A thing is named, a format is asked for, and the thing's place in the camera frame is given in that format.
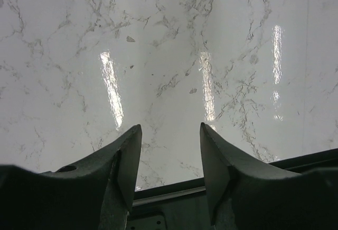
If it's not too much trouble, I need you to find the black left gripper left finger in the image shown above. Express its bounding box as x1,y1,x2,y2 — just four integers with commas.
1,125,142,229

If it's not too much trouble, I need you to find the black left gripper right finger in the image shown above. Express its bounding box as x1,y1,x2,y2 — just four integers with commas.
200,124,337,229

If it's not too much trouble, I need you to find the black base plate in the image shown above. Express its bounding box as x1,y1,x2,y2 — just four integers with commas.
126,149,337,229

